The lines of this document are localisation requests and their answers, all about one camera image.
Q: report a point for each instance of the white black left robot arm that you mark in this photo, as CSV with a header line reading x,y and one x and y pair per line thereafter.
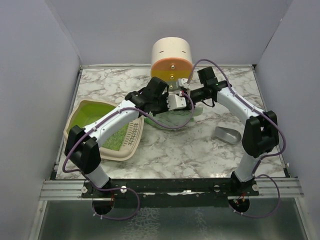
x,y
83,143

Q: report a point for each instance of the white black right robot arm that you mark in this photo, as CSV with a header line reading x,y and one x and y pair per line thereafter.
x,y
260,133

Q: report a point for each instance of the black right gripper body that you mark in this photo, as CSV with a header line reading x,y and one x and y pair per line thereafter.
x,y
197,95

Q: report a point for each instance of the silver metal scoop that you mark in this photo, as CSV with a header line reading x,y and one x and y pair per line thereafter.
x,y
228,135

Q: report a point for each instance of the green cat litter bag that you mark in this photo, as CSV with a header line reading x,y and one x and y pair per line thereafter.
x,y
169,119

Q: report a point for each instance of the cream round drawer cabinet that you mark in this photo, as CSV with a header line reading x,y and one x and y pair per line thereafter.
x,y
171,60

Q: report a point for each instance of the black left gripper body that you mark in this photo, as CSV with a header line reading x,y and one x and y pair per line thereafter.
x,y
160,104

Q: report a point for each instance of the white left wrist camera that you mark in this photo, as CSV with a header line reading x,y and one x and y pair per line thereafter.
x,y
176,102

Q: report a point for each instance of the beige green litter box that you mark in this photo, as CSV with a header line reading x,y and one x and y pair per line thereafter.
x,y
88,111

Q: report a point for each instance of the green cat litter pellets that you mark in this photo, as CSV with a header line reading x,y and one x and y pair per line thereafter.
x,y
116,140

